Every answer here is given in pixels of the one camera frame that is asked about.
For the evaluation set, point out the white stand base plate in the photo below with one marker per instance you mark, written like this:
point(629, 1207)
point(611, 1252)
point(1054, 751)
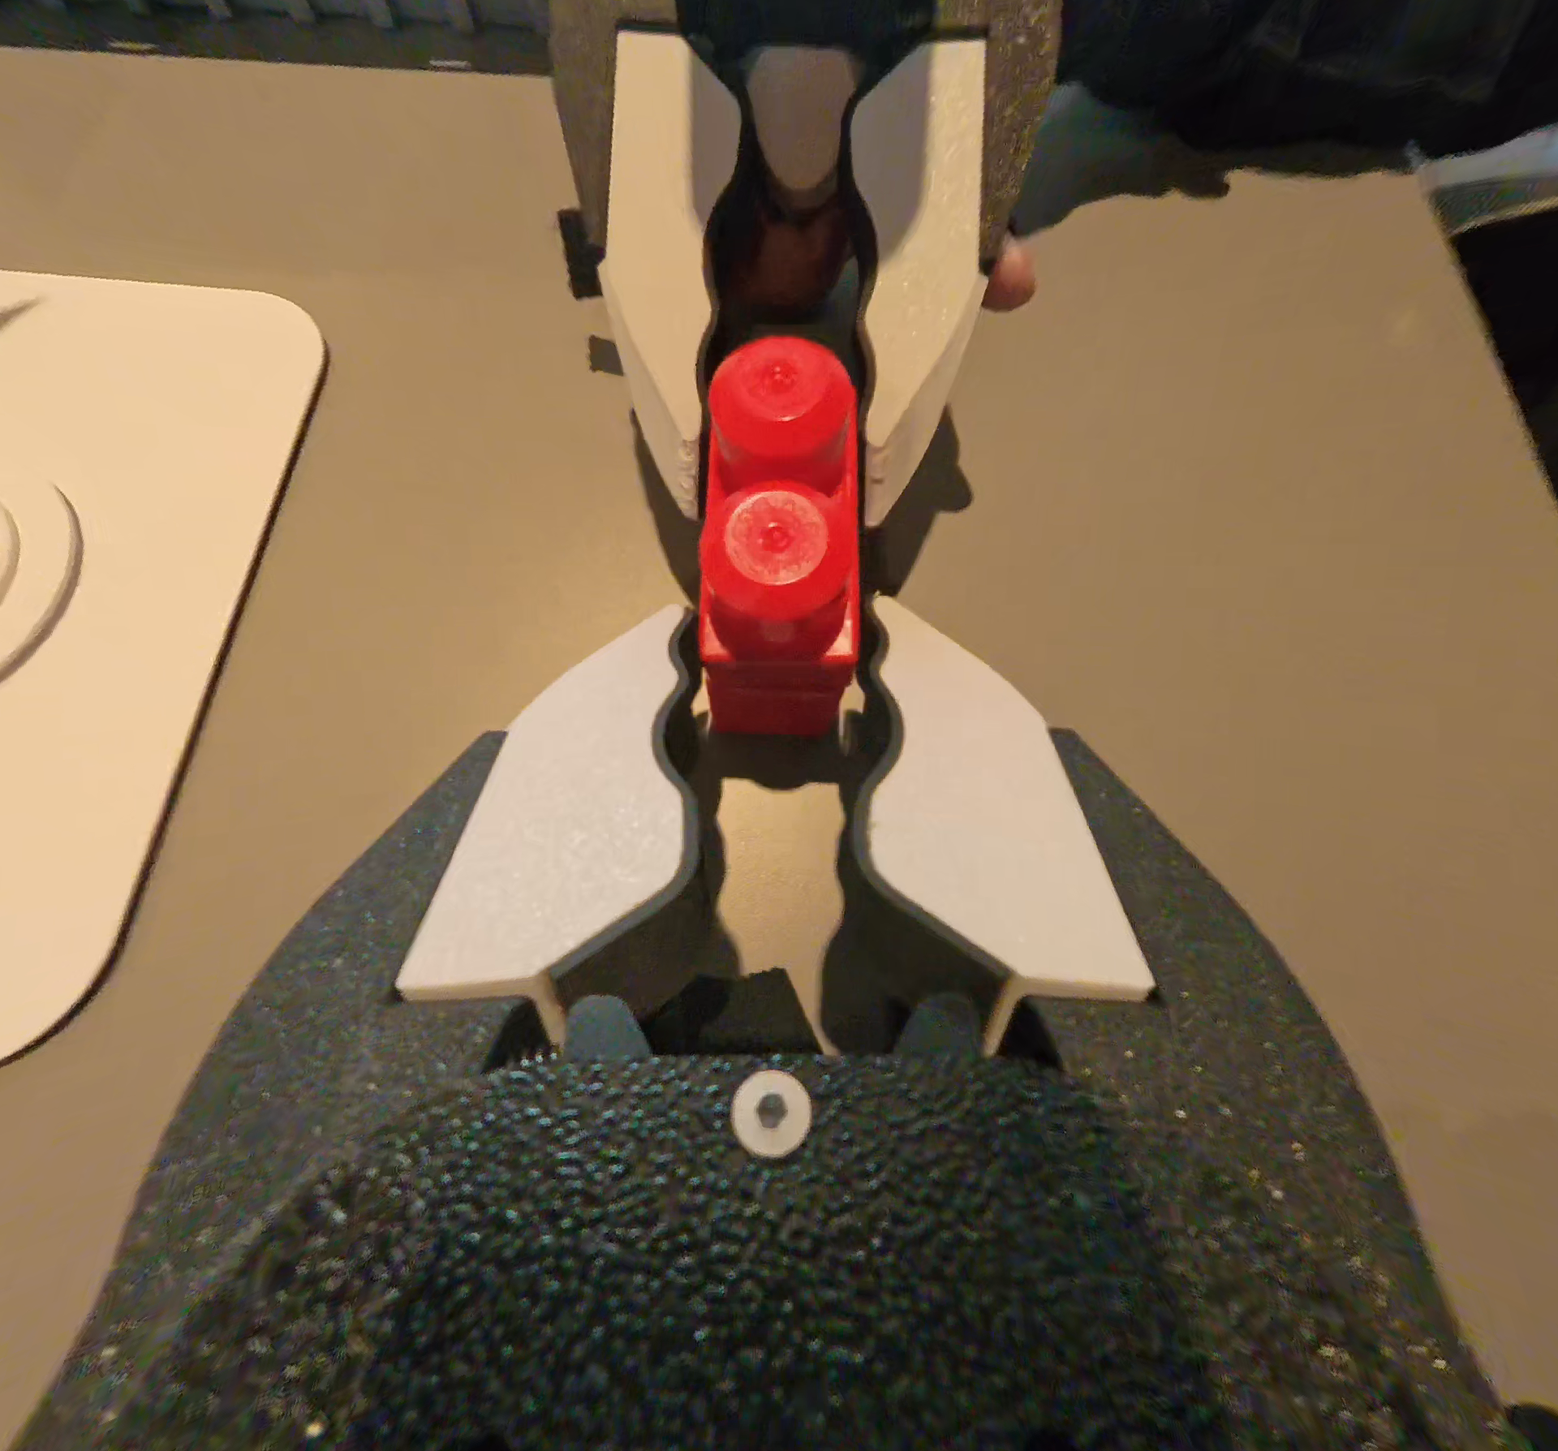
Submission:
point(123, 624)

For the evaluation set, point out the red two-stud mega block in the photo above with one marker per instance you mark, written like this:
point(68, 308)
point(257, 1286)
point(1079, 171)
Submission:
point(780, 502)

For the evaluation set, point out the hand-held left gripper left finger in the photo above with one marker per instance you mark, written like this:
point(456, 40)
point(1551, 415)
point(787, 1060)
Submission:
point(561, 829)

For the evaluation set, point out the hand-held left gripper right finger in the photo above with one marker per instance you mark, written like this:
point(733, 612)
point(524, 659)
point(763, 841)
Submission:
point(999, 829)

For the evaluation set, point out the person's navy jacket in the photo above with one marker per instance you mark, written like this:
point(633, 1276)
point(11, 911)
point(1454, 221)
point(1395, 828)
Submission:
point(1510, 258)

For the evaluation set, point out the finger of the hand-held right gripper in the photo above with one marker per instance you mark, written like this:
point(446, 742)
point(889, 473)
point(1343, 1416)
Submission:
point(925, 258)
point(658, 258)

